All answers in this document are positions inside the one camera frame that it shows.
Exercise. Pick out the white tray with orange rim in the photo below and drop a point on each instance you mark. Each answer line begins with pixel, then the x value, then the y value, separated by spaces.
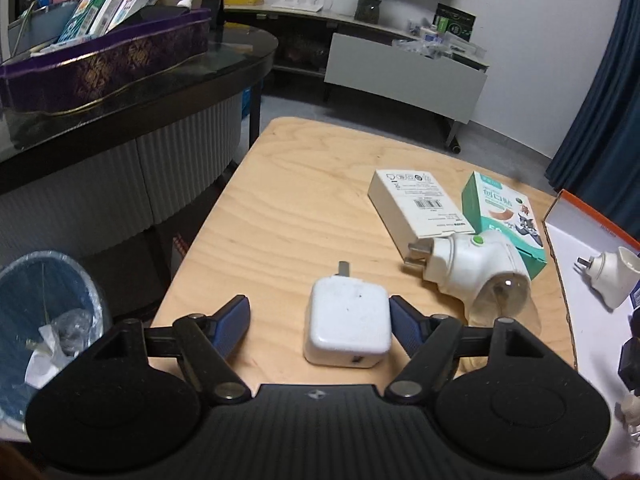
pixel 575 285

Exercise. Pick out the white panel on wheels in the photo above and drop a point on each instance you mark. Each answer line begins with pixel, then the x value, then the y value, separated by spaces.
pixel 400 80

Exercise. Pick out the teal bandage box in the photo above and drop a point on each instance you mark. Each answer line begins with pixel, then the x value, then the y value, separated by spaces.
pixel 500 210

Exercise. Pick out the clear plastic bags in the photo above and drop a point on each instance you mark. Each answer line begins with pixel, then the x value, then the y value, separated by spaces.
pixel 417 46

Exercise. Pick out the green and white medicine box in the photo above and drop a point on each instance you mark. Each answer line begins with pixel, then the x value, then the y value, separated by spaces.
pixel 82 15

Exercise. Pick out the blue crates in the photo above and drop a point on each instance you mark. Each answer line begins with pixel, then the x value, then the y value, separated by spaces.
pixel 247 102

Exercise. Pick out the blue trash bin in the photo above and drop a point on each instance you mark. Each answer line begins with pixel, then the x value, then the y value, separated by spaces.
pixel 20 305

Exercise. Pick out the white cardboard box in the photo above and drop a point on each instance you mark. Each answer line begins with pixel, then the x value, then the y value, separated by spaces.
pixel 420 207

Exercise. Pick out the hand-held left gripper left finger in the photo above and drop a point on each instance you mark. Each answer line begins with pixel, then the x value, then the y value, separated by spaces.
pixel 232 325

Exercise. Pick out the black round counter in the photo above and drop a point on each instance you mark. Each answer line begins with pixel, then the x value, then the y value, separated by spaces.
pixel 125 160

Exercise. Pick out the white plug-in vaporizer without bottle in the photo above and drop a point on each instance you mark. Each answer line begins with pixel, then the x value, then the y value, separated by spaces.
pixel 612 275

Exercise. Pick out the red and white medicine box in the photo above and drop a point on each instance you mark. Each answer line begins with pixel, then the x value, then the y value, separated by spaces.
pixel 114 5

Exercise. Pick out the rose gold tube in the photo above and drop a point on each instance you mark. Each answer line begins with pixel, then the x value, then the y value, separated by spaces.
pixel 626 412

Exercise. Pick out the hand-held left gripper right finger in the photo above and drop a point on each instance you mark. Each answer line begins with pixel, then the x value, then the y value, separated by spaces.
pixel 406 327

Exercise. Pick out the crumpled white paper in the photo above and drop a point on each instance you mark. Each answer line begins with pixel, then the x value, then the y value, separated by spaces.
pixel 42 362

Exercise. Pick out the small white dropper bottle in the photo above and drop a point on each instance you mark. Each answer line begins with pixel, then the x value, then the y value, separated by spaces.
pixel 186 3

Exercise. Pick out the dark green printed box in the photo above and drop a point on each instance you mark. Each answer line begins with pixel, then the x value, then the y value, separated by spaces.
pixel 454 22

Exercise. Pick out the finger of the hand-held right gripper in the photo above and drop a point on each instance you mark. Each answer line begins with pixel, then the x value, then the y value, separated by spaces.
pixel 632 360

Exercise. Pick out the television console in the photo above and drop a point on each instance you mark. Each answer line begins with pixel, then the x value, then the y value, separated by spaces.
pixel 300 25

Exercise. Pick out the blue curtain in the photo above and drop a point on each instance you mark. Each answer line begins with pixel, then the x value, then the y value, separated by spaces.
pixel 600 110

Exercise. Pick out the purple patterned box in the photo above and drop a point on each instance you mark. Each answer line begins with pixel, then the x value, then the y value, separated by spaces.
pixel 110 65

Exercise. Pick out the pile of small packages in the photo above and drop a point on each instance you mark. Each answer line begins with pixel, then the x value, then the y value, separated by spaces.
pixel 450 45

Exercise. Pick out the white plug-in vaporizer with bottle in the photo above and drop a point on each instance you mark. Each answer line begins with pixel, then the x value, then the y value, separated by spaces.
pixel 470 265

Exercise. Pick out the white charger adapter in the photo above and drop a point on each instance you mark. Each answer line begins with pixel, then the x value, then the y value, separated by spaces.
pixel 345 322

